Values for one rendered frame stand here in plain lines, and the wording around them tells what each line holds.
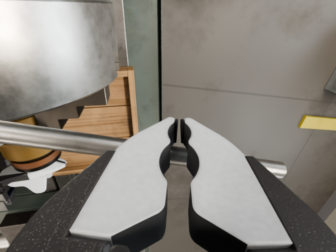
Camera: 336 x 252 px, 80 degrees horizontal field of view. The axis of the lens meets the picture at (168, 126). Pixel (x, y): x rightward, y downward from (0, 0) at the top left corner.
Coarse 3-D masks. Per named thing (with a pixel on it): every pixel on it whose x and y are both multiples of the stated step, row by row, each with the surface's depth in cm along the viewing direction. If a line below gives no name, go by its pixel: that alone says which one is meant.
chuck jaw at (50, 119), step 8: (104, 88) 29; (88, 96) 29; (96, 96) 29; (104, 96) 29; (72, 104) 29; (80, 104) 29; (88, 104) 30; (96, 104) 30; (104, 104) 30; (48, 112) 29; (56, 112) 30; (64, 112) 30; (72, 112) 30; (80, 112) 31; (40, 120) 30; (48, 120) 30; (56, 120) 30; (64, 120) 33
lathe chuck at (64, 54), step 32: (0, 0) 14; (32, 0) 15; (64, 0) 17; (0, 32) 15; (32, 32) 16; (64, 32) 18; (96, 32) 21; (0, 64) 15; (32, 64) 17; (64, 64) 19; (96, 64) 22; (0, 96) 16; (32, 96) 17; (64, 96) 20
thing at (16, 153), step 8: (16, 120) 29; (24, 120) 29; (32, 120) 30; (8, 144) 28; (8, 152) 30; (16, 152) 30; (24, 152) 30; (32, 152) 30; (40, 152) 31; (48, 152) 33; (56, 152) 34; (16, 160) 30; (24, 160) 31; (32, 160) 32; (40, 160) 32; (48, 160) 33; (16, 168) 32; (24, 168) 32; (32, 168) 32; (40, 168) 33
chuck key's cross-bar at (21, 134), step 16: (0, 128) 10; (16, 128) 10; (32, 128) 11; (48, 128) 11; (16, 144) 11; (32, 144) 11; (48, 144) 11; (64, 144) 11; (80, 144) 11; (96, 144) 11; (112, 144) 11; (176, 160) 12; (272, 160) 15
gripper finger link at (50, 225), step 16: (96, 160) 8; (80, 176) 8; (96, 176) 8; (64, 192) 7; (80, 192) 7; (48, 208) 6; (64, 208) 6; (80, 208) 6; (32, 224) 6; (48, 224) 6; (64, 224) 6; (16, 240) 6; (32, 240) 6; (48, 240) 6; (64, 240) 6; (80, 240) 6; (96, 240) 6
